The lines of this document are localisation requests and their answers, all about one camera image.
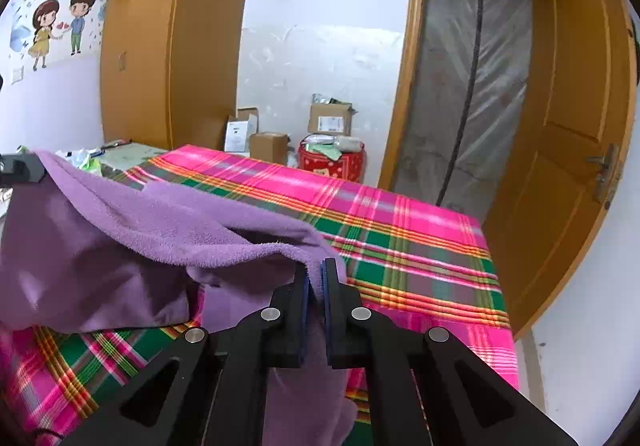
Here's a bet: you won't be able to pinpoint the open labelled cardboard box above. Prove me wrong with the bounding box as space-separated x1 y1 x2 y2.
307 94 357 137

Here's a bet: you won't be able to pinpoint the metal door handle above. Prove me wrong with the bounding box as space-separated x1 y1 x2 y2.
586 143 621 209

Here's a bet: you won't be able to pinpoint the pink green plaid bedsheet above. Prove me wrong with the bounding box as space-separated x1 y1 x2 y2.
0 145 521 446

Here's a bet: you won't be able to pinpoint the white carton box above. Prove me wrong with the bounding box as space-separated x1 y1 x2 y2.
223 106 260 154

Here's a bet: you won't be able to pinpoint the purple fleece garment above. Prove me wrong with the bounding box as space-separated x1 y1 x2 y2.
0 150 358 446

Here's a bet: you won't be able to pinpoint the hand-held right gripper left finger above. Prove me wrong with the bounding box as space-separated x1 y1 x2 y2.
62 263 312 446

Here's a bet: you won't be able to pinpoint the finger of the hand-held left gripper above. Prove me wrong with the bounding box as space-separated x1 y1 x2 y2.
0 153 47 187

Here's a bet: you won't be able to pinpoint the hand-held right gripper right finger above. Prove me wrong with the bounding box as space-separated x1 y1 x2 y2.
320 257 576 446

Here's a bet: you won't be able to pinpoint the wooden door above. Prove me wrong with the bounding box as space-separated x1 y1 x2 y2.
482 0 638 339

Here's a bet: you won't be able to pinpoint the clear plastic door curtain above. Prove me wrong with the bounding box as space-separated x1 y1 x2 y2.
395 0 536 221

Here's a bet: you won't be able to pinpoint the small brown cardboard box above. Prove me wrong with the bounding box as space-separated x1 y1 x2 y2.
249 131 291 165

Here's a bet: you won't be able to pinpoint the glass side table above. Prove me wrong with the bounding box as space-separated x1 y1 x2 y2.
52 140 168 177

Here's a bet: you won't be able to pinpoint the cartoon couple wall sticker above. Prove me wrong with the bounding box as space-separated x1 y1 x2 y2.
7 0 118 71

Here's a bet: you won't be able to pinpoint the wooden wardrobe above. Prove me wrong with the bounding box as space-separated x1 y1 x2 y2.
100 0 261 153

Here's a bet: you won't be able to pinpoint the green packets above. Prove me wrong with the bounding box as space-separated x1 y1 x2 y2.
75 153 108 174

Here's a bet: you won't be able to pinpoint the red round container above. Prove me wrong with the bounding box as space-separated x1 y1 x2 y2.
298 136 368 184

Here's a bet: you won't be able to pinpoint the wooden door frame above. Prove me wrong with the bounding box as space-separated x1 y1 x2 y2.
377 0 551 191

